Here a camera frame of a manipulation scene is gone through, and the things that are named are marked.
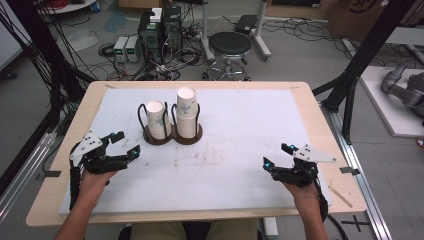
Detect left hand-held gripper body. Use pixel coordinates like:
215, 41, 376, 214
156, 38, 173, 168
69, 130, 130, 175

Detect tangle of floor cables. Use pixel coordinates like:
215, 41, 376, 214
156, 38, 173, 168
87, 39, 209, 82

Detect right hand-held gripper cable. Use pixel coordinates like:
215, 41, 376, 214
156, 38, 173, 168
312, 179, 350, 240

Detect black round stool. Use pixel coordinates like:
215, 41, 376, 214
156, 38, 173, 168
201, 31, 253, 82

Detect person's khaki pants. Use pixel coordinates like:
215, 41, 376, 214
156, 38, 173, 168
129, 218, 260, 240

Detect white table mat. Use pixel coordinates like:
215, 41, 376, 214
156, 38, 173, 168
58, 87, 333, 215

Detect short stack of paper cups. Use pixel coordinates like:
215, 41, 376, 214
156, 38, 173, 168
145, 100, 172, 141

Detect thin wooden stick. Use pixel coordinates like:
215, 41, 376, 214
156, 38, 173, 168
327, 185, 353, 209

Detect white board panel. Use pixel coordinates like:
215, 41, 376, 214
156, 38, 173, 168
0, 0, 32, 72

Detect black tape piece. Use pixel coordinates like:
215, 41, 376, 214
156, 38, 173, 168
339, 166, 361, 176

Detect person's right hand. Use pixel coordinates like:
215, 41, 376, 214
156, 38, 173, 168
282, 181, 322, 212

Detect black box on stand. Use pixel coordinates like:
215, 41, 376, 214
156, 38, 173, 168
234, 14, 258, 35

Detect person's left hand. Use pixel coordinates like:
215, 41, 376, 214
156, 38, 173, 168
79, 168, 118, 202

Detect white platform board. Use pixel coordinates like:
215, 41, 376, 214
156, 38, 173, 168
359, 64, 424, 138

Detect aluminium rail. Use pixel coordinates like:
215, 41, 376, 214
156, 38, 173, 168
320, 102, 394, 240
0, 130, 58, 224

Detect white metal stand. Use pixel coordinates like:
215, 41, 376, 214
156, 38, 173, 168
199, 0, 273, 64

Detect white round table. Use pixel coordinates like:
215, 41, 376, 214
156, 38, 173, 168
37, 0, 98, 15

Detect light wooden table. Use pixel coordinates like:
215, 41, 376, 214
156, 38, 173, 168
25, 80, 368, 228

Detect brown cardboard box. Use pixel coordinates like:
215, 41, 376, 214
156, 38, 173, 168
327, 0, 424, 42

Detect grey bench power supply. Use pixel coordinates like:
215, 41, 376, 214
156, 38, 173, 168
125, 35, 140, 63
112, 35, 130, 63

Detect dark brown double cup holder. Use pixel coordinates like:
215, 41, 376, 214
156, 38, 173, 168
137, 102, 204, 146

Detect tall stack of paper cups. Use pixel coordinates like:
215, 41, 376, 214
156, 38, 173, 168
175, 112, 199, 140

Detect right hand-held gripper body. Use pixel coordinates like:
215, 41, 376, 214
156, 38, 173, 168
270, 143, 338, 188

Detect white table leg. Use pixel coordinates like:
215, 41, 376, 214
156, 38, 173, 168
262, 216, 280, 240

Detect black computer tower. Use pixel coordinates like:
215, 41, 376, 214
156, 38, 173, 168
137, 7, 165, 65
162, 4, 184, 56

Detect white printed paper cup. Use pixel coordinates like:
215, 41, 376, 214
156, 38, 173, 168
176, 86, 198, 118

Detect black metal frame strut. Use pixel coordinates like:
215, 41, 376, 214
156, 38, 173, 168
311, 0, 418, 145
5, 0, 98, 111

